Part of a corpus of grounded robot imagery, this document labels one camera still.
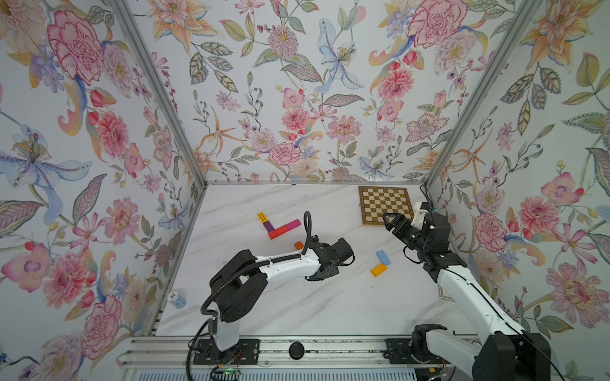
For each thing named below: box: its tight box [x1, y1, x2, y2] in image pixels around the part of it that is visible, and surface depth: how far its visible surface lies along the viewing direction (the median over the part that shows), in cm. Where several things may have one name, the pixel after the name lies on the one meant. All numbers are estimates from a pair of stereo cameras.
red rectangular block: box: [274, 224, 290, 236], surface depth 105 cm
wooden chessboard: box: [358, 185, 415, 226], surface depth 116 cm
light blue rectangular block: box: [375, 249, 391, 266], surface depth 97 cm
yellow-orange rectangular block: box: [370, 262, 389, 278], surface depth 94 cm
